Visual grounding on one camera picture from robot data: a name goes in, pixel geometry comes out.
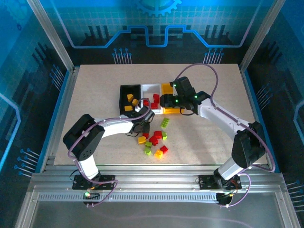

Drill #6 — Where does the yellow plastic bin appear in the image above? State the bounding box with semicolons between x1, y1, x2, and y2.
161;81;186;115

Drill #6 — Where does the white plastic bin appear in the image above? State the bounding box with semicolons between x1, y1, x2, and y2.
139;82;164;115

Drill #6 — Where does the black plastic bin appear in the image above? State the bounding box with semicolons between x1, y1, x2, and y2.
118;83;143;117

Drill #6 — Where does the controller board with light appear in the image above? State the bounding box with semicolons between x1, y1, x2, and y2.
83;191;100;200
217;192;235;205

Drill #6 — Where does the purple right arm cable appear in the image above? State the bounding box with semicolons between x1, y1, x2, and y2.
174;63;277;209

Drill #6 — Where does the aluminium frame rail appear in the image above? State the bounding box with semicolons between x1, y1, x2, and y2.
30;163;285;194

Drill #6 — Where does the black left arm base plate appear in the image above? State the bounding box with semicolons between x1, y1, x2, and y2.
72;174;116;190

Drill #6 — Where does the aluminium side rail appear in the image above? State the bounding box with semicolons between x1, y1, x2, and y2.
39;66;80;173
238;64;282;173

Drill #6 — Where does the slotted metal cable duct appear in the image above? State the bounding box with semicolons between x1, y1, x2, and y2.
38;192;220;202

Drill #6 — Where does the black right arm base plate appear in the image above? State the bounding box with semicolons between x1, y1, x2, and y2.
198;174;242;190

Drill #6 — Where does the aluminium frame post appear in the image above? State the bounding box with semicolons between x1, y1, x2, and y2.
26;0;76;73
239;0;287;73

